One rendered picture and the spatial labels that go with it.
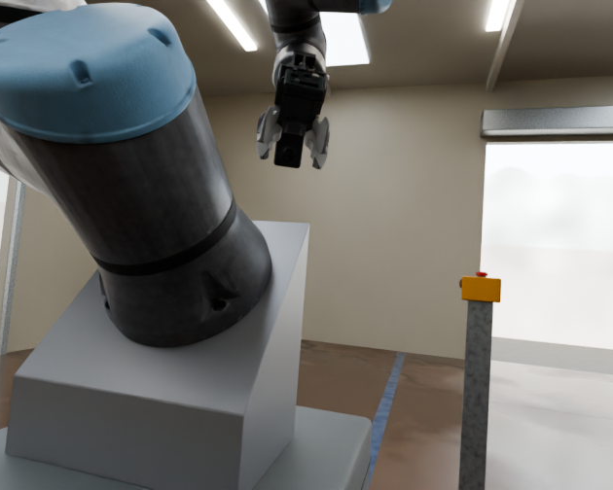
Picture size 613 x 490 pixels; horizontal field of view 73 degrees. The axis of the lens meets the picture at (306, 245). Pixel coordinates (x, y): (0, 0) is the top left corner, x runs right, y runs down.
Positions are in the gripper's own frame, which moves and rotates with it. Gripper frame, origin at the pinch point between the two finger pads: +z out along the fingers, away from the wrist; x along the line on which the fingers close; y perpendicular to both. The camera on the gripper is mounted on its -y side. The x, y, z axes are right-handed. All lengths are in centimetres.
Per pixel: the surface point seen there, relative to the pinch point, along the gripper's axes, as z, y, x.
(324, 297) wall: -334, -480, 114
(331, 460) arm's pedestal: 33.6, -13.7, 8.7
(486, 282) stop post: -38, -61, 73
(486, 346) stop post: -23, -75, 76
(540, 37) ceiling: -473, -104, 288
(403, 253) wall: -369, -393, 214
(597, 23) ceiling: -451, -73, 328
